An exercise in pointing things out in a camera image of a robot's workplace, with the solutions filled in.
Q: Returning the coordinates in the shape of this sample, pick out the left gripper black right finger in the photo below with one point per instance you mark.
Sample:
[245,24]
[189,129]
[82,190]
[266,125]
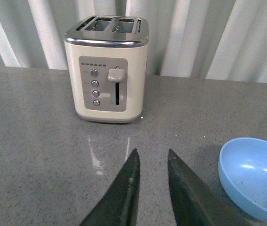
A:
[193,202]

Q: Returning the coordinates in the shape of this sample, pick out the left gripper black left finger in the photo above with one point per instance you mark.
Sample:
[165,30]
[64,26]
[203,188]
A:
[119,205]

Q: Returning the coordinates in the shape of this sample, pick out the white curtain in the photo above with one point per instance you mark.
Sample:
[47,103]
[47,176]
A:
[210,39]

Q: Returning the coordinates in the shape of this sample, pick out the cream two-slot toaster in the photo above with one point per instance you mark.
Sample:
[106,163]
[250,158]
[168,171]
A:
[107,58]

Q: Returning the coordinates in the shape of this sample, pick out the blue bowl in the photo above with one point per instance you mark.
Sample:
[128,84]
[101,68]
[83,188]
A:
[243,174]

